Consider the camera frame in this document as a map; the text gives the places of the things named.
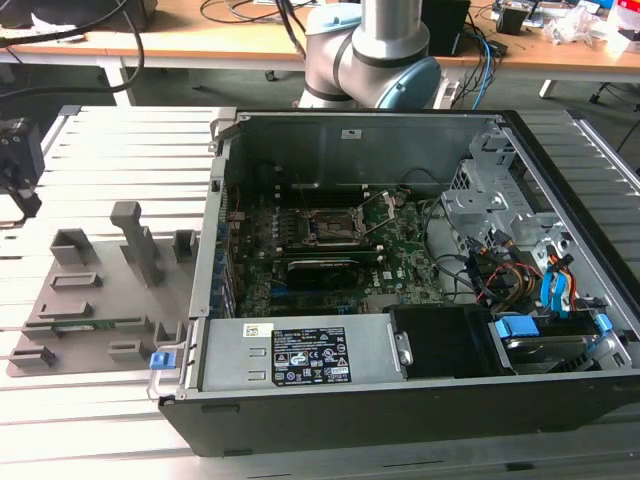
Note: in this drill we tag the wooden desk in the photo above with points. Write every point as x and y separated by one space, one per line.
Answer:
200 45

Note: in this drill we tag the white label sticker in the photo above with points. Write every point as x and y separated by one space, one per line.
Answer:
351 133

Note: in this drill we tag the blue disk carrier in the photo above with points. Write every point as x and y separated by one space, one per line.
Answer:
515 327

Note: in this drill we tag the green RAM stick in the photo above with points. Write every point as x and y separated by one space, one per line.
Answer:
85 328

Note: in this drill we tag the silver coin battery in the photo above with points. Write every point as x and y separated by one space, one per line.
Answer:
401 201

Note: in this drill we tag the clear plastic bags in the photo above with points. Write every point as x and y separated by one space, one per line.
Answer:
575 25

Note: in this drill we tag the blue case latch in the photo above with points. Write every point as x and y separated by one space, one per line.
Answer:
160 361

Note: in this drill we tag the black bag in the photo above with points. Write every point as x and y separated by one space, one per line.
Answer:
75 12

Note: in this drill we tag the black graphics card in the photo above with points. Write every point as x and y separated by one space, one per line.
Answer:
322 275

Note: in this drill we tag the green motherboard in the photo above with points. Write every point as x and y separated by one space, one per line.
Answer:
410 270

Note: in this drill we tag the CPU socket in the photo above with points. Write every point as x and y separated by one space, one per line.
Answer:
332 227

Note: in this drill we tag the silver metal drive cage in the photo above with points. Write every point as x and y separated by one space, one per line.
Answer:
475 205

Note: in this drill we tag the black box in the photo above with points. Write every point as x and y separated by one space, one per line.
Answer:
450 30

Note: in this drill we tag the black RAM slot white clips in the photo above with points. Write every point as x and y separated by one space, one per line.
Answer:
380 258
320 196
320 187
325 249

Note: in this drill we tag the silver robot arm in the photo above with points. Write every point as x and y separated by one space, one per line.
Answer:
390 25

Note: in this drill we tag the black plastic cover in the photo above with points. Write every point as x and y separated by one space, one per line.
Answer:
440 340

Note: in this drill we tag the red white box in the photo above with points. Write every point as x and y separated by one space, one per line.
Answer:
625 20

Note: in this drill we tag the grey power supply unit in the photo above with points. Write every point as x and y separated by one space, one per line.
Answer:
230 340

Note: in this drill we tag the silver hard disk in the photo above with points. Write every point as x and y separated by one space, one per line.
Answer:
545 350

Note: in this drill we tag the black PC case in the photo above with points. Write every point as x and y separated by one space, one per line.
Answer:
350 415

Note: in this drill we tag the grey parts rack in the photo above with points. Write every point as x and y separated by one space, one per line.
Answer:
100 280

